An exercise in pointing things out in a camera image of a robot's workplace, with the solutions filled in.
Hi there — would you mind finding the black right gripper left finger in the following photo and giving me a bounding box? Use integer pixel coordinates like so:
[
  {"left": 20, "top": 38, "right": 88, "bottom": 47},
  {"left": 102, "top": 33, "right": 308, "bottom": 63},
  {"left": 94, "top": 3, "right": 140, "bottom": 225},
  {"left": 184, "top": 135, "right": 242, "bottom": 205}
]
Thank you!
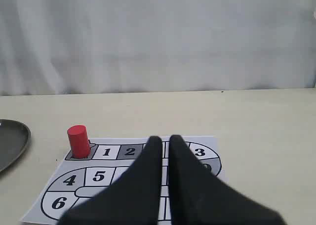
[{"left": 58, "top": 136, "right": 162, "bottom": 225}]

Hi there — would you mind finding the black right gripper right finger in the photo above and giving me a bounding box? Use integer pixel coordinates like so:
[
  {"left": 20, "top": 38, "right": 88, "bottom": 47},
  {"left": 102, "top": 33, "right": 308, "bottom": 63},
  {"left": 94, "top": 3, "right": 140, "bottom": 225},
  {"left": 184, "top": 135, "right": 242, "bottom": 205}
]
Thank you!
[{"left": 168, "top": 135, "right": 285, "bottom": 225}]

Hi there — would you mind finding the red cylinder game piece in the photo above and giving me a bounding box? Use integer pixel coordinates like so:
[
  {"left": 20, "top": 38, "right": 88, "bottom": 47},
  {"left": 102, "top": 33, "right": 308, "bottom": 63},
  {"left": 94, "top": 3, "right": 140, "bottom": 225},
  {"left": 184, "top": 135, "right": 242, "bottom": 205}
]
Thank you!
[{"left": 67, "top": 125, "right": 90, "bottom": 159}]

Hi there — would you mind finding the paper game board sheet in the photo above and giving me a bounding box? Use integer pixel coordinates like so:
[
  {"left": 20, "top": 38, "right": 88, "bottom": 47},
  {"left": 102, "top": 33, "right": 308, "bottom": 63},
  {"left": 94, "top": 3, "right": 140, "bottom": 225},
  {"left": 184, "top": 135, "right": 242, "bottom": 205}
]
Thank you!
[{"left": 21, "top": 136, "right": 223, "bottom": 225}]

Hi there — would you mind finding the round metal plate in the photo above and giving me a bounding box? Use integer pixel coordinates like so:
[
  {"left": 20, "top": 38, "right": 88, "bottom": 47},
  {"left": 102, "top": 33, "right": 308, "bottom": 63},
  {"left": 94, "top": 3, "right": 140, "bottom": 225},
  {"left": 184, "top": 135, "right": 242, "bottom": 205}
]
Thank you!
[{"left": 0, "top": 119, "right": 31, "bottom": 173}]

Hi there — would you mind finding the white backdrop curtain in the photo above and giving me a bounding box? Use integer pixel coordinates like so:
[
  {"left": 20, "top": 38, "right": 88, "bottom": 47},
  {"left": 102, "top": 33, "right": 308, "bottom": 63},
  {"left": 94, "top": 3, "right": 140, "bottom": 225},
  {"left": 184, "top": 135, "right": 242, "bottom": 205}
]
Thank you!
[{"left": 0, "top": 0, "right": 316, "bottom": 95}]

